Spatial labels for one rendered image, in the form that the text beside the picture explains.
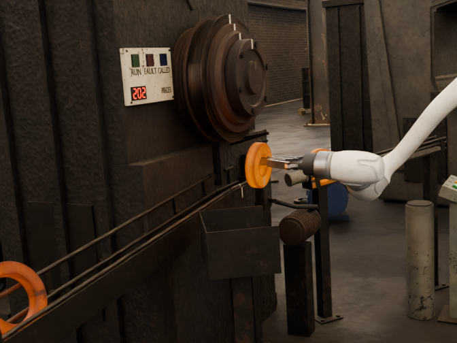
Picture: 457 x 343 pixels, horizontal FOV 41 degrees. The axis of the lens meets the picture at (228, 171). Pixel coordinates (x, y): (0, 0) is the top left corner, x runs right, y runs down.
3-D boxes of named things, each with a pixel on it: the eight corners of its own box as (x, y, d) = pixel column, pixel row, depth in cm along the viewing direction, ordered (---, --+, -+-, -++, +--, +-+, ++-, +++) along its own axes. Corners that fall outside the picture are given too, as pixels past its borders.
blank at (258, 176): (243, 148, 198) (252, 149, 197) (262, 137, 211) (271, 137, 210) (245, 193, 203) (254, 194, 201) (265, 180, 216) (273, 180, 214)
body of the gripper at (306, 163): (312, 178, 194) (285, 176, 198) (321, 173, 201) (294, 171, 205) (312, 155, 192) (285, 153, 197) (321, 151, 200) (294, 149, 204)
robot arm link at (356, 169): (326, 176, 188) (337, 189, 199) (377, 180, 181) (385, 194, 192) (332, 143, 191) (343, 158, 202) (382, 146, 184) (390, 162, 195)
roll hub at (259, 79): (227, 120, 216) (222, 39, 211) (260, 112, 240) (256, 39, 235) (241, 120, 213) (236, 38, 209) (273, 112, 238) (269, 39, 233)
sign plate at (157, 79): (124, 105, 195) (119, 48, 192) (169, 99, 217) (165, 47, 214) (130, 105, 194) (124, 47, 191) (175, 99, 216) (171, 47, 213)
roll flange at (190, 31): (166, 150, 219) (156, 15, 211) (228, 133, 260) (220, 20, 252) (190, 150, 214) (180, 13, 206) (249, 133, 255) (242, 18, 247)
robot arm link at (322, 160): (338, 177, 199) (320, 175, 202) (338, 149, 197) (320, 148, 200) (328, 182, 191) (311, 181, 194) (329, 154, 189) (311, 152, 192)
